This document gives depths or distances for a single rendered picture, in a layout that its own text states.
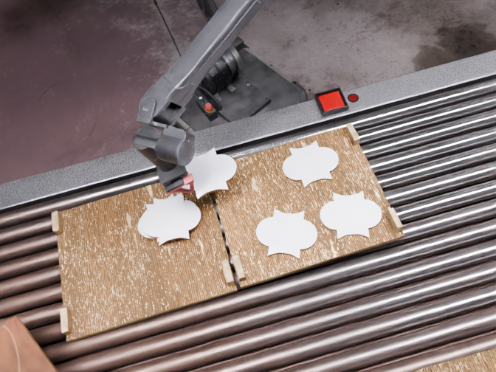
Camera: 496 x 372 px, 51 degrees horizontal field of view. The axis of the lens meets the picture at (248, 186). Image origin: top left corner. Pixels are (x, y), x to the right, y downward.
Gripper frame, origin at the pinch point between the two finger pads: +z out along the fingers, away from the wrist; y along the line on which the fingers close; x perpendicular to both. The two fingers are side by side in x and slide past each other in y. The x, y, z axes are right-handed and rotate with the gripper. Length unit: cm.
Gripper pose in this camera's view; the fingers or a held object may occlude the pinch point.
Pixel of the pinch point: (186, 177)
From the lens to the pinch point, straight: 125.0
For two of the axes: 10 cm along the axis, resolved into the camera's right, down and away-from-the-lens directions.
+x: -8.9, 4.3, 1.6
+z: 3.5, 4.1, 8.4
